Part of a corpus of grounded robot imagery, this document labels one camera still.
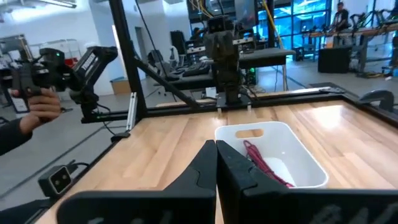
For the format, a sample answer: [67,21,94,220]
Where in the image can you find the white plastic bin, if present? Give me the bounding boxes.
[214,121,330,189]

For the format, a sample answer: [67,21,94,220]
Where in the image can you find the silver metal bracket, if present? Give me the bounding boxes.
[125,91,138,132]

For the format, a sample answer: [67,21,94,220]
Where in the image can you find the red braided USB-C cable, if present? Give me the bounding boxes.
[243,139,295,189]

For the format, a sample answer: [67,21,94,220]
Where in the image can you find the black floor box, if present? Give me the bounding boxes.
[317,45,353,74]

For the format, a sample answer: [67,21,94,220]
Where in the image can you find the person's hand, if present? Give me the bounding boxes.
[8,88,62,135]

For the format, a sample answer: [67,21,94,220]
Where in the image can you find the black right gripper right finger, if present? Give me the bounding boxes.
[216,139,398,224]

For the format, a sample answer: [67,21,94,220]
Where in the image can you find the cardboard box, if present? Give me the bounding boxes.
[109,77,132,96]

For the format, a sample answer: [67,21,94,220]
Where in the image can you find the yellow cable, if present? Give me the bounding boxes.
[262,0,284,49]

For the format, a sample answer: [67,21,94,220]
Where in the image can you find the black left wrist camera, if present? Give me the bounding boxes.
[207,15,234,34]

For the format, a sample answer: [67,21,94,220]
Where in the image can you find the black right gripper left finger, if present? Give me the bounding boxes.
[55,139,218,224]

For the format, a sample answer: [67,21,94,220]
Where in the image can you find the black frame post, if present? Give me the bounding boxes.
[108,0,200,121]

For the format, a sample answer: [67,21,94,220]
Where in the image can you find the grey curved mount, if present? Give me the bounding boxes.
[358,90,395,113]

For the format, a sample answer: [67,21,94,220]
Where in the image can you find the black table-level camera box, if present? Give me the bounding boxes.
[37,165,73,198]

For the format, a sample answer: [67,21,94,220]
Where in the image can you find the person's forearm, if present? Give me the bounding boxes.
[0,117,34,156]

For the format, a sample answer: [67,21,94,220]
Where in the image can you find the person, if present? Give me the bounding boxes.
[333,1,351,32]

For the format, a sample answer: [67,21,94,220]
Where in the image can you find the grey desk with keyboards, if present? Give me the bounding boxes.
[155,47,297,91]

